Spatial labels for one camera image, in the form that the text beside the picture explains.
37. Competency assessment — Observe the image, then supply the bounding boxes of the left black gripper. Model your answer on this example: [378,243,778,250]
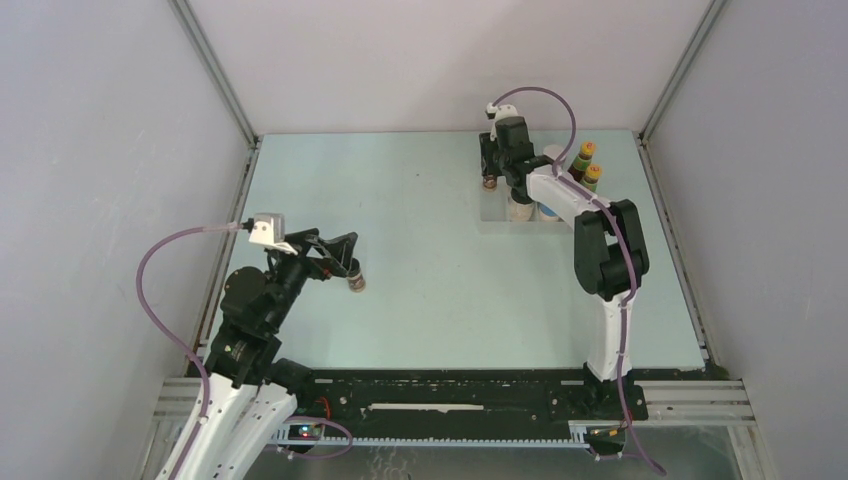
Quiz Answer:
[266,228,357,330]

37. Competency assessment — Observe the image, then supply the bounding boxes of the small black cap spice bottle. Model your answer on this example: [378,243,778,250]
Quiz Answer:
[482,175,498,192]

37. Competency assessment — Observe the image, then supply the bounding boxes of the black lid salt shaker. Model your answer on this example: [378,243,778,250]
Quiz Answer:
[507,199,535,222]

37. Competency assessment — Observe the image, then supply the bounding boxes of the small dark pepper bottle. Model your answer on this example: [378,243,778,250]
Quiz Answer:
[346,267,366,293]

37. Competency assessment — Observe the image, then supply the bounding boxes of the blue label spice jar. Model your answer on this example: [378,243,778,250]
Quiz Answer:
[542,144,564,163]
[537,203,561,222]

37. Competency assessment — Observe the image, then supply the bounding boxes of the sauce bottle yellow cap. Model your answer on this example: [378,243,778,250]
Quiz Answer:
[568,141,596,182]
[580,164,603,192]

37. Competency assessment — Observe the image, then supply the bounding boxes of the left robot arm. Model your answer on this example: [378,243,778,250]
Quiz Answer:
[157,214,365,479]

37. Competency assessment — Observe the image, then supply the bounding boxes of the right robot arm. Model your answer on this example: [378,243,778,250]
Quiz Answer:
[479,109,650,418]

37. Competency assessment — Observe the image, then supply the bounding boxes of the clear plastic organizer tray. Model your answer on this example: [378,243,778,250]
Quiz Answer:
[477,167,589,239]

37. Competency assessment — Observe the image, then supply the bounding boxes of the left circuit board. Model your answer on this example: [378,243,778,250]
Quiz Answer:
[285,423,325,445]

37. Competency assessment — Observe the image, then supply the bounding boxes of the circuit board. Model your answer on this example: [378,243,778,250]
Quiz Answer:
[285,423,325,445]
[584,425,628,446]

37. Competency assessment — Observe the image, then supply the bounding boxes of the right circuit board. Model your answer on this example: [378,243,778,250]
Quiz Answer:
[584,425,628,446]

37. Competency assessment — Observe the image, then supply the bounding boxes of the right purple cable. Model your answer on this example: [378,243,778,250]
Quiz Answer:
[490,86,667,477]

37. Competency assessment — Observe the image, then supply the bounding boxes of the purple cable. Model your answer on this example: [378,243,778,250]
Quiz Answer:
[490,86,667,477]
[135,222,250,480]

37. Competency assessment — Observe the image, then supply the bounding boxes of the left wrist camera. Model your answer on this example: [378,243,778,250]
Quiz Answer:
[241,213,299,255]

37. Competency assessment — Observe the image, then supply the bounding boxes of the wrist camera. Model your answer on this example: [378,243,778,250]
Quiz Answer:
[484,103,519,122]
[241,213,299,255]

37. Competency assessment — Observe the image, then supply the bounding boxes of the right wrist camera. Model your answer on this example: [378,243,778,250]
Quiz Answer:
[484,103,519,122]

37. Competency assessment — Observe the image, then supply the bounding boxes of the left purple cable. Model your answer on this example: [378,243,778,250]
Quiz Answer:
[135,222,250,480]

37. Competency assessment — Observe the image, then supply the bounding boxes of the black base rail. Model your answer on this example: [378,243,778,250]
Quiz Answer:
[295,368,648,442]

